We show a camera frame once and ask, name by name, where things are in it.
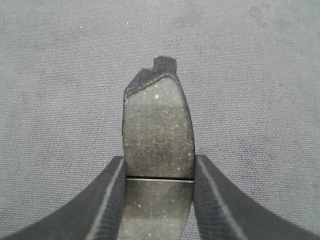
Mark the grey brake pad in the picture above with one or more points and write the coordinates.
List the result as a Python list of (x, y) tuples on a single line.
[(159, 154)]

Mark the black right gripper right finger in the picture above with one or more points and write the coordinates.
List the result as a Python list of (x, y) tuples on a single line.
[(224, 212)]

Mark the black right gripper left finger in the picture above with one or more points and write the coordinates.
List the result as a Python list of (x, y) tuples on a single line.
[(95, 214)]

